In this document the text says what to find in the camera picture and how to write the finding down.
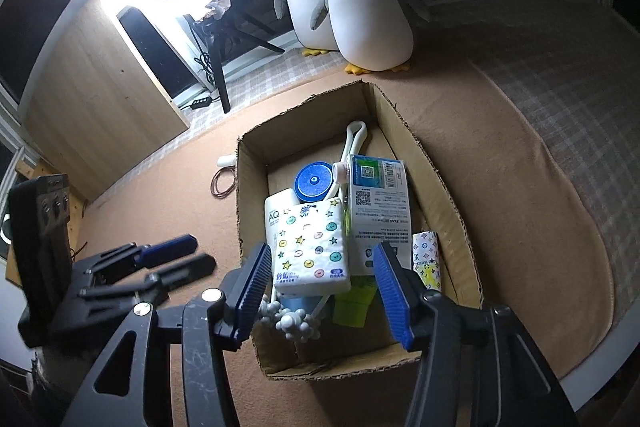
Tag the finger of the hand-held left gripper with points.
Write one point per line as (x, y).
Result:
(167, 247)
(185, 269)

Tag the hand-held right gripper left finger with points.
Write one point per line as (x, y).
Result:
(252, 292)

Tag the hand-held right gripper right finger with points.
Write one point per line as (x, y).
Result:
(395, 302)

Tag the green tube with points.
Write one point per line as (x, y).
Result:
(352, 307)

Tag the white roller massager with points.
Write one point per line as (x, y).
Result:
(292, 324)

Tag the patterned cylinder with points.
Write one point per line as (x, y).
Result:
(425, 257)

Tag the patterned tissue pack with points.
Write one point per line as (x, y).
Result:
(310, 247)

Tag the white tube with blue cap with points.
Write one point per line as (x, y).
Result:
(275, 217)

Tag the white printed packet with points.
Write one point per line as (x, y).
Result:
(380, 207)

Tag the cardboard box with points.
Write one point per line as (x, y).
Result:
(450, 217)

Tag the blue round tape measure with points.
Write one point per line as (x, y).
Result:
(312, 181)

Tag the brown rubber bands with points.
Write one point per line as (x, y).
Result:
(214, 184)

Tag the small white cap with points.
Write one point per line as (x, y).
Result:
(226, 162)

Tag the light wooden board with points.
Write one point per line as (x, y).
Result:
(100, 107)

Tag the tan blanket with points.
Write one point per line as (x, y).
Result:
(525, 207)

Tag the black tripod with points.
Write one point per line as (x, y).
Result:
(220, 77)

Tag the small penguin plush toy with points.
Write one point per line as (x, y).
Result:
(370, 22)

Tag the checked bed sheet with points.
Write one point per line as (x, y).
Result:
(575, 82)

